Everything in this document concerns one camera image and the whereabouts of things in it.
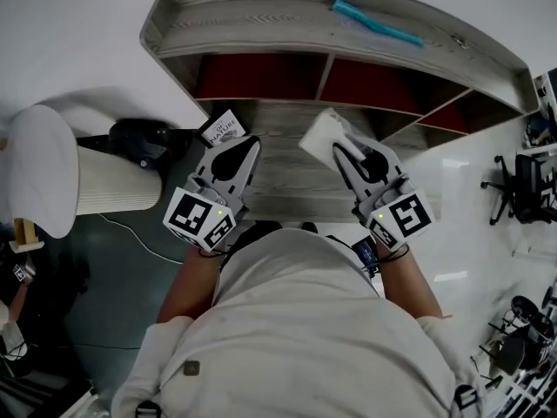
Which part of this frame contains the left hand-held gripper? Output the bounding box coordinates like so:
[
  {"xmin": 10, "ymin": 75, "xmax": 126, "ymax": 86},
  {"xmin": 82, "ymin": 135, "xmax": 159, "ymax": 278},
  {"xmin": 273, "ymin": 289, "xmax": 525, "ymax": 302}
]
[{"xmin": 163, "ymin": 136, "xmax": 262, "ymax": 252}]

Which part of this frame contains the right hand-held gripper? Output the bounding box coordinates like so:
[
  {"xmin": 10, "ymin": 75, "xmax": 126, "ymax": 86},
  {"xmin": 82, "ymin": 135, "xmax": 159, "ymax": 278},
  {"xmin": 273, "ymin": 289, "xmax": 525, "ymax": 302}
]
[{"xmin": 332, "ymin": 133, "xmax": 435, "ymax": 252}]

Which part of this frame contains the grey wooden shelf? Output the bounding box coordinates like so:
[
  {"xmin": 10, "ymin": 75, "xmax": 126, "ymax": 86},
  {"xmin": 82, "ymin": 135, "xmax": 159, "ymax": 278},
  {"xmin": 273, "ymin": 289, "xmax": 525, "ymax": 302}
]
[{"xmin": 138, "ymin": 0, "xmax": 540, "ymax": 226}]

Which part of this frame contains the person's left forearm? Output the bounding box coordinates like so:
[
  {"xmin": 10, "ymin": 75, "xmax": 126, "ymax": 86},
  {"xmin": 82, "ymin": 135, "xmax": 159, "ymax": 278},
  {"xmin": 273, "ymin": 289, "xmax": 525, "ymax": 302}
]
[{"xmin": 156, "ymin": 245, "xmax": 228, "ymax": 324}]

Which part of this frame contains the person's right forearm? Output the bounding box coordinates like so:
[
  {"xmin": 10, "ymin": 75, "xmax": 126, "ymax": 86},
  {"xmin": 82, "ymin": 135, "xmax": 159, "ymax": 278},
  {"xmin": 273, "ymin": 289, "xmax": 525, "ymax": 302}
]
[{"xmin": 376, "ymin": 242, "xmax": 446, "ymax": 321}]

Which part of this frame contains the black framed printed card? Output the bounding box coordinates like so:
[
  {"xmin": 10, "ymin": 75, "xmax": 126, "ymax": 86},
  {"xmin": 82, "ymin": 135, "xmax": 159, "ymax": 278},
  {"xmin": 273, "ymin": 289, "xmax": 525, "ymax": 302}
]
[{"xmin": 199, "ymin": 108, "xmax": 252, "ymax": 148}]

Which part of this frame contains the small black blue device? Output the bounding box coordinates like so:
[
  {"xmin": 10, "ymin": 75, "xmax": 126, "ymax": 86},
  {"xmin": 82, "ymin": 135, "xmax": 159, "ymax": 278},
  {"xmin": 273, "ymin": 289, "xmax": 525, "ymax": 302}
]
[{"xmin": 351, "ymin": 239, "xmax": 379, "ymax": 274}]

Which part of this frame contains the cream ribbed cylinder base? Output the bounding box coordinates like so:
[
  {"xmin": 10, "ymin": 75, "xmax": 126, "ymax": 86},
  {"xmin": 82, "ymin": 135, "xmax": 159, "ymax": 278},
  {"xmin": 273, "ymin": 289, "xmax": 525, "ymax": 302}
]
[{"xmin": 76, "ymin": 145, "xmax": 164, "ymax": 215}]

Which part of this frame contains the blue plastic zip bag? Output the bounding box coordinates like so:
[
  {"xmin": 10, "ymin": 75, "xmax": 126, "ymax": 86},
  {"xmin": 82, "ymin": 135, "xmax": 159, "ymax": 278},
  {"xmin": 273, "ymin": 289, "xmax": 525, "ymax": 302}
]
[{"xmin": 332, "ymin": 0, "xmax": 426, "ymax": 50}]

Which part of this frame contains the black office chair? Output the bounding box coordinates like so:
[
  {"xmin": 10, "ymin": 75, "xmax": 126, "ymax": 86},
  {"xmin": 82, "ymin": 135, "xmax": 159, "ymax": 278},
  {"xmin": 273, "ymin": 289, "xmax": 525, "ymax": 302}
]
[{"xmin": 480, "ymin": 152, "xmax": 557, "ymax": 226}]

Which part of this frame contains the person's white shirt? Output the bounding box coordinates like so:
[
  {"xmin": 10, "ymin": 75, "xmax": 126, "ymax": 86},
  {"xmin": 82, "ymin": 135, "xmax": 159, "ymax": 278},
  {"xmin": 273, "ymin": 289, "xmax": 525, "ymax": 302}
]
[{"xmin": 111, "ymin": 227, "xmax": 485, "ymax": 418}]

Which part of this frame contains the computer monitor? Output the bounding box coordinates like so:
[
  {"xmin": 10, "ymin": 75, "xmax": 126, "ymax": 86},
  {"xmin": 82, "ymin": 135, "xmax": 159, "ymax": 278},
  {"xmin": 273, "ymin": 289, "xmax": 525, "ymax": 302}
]
[{"xmin": 531, "ymin": 71, "xmax": 557, "ymax": 148}]

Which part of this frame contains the light wooden block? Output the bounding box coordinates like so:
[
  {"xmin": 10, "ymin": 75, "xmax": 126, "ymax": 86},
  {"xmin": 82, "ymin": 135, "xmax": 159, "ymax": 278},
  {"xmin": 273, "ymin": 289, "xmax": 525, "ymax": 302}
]
[{"xmin": 8, "ymin": 218, "xmax": 45, "ymax": 253}]

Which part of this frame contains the black stool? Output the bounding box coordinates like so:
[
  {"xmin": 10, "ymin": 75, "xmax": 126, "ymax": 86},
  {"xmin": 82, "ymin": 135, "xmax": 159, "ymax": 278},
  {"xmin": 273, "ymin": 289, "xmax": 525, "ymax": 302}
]
[{"xmin": 478, "ymin": 293, "xmax": 557, "ymax": 379}]

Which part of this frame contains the white cable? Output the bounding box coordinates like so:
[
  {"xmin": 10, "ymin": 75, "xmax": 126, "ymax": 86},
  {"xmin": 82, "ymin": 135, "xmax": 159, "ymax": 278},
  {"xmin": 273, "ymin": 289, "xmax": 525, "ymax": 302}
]
[{"xmin": 97, "ymin": 213, "xmax": 185, "ymax": 266}]

